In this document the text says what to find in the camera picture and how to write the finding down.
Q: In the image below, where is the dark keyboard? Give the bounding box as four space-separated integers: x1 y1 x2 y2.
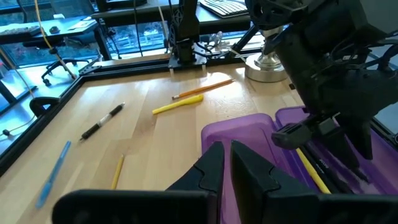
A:
0 25 41 37

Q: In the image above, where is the black and white pen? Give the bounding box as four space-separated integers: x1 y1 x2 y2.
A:
79 102 126 141

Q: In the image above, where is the black desk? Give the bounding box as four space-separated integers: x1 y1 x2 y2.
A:
0 15 103 62

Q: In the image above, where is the black pen white print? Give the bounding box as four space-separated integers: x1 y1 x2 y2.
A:
326 146 373 192
298 145 351 194

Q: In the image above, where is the office chair base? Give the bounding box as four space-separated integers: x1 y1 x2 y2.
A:
40 46 103 87

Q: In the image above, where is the blue translucent pen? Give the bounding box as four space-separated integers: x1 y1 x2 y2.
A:
34 140 72 210

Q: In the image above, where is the purple plastic supply box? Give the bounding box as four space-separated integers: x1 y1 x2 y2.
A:
201 105 398 224

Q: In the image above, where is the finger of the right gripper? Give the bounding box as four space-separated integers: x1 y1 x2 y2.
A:
337 114 374 161
272 114 361 170

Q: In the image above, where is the tan cable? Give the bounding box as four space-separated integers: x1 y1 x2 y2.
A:
33 0 77 80

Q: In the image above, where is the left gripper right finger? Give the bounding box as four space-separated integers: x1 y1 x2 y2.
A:
230 139 398 224

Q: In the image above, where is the yellow pencil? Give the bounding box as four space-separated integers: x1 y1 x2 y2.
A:
111 154 126 190

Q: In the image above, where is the yellow highlighter pen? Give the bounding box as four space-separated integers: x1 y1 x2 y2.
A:
294 147 332 195
151 93 205 115

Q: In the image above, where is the dark grey desk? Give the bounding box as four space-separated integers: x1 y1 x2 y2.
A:
91 0 254 35

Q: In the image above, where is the black aluminium table frame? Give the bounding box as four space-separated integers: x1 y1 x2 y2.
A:
0 54 398 177

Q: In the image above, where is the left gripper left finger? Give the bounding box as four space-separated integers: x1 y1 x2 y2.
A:
52 141 225 224

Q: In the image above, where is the black frame clamp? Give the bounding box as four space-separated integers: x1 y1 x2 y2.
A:
29 96 62 118

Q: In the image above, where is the orange pencil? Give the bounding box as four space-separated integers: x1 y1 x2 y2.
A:
172 78 236 101

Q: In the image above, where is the sheet of paper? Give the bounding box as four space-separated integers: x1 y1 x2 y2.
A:
67 19 97 31

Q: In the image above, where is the yellow cable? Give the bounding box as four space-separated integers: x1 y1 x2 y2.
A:
0 48 37 138

